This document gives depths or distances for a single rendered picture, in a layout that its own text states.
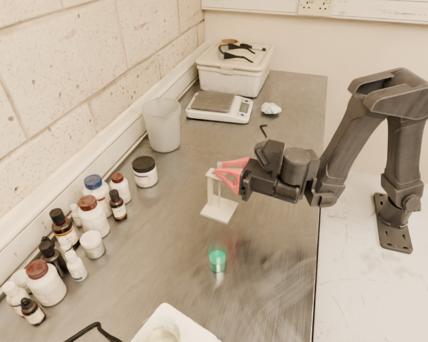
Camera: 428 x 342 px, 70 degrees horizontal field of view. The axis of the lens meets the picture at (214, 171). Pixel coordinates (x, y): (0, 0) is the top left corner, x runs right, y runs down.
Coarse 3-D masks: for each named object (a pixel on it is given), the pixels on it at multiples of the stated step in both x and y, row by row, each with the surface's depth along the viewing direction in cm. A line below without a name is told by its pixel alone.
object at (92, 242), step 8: (88, 232) 71; (96, 232) 71; (80, 240) 69; (88, 240) 69; (96, 240) 69; (88, 248) 68; (96, 248) 69; (104, 248) 72; (88, 256) 70; (96, 256) 71
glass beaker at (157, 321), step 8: (144, 320) 43; (152, 320) 44; (160, 320) 45; (168, 320) 44; (144, 328) 44; (152, 328) 46; (160, 328) 46; (168, 328) 46; (176, 328) 43; (136, 336) 42; (144, 336) 45
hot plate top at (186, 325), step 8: (168, 304) 54; (160, 312) 52; (168, 312) 52; (176, 312) 52; (176, 320) 51; (184, 320) 51; (192, 320) 51; (184, 328) 50; (192, 328) 50; (200, 328) 50; (184, 336) 49; (192, 336) 49; (200, 336) 49; (208, 336) 49
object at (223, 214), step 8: (208, 176) 76; (216, 176) 75; (208, 184) 79; (208, 192) 81; (208, 200) 82; (216, 200) 85; (224, 200) 85; (208, 208) 83; (216, 208) 83; (224, 208) 83; (232, 208) 83; (208, 216) 81; (216, 216) 80; (224, 216) 80
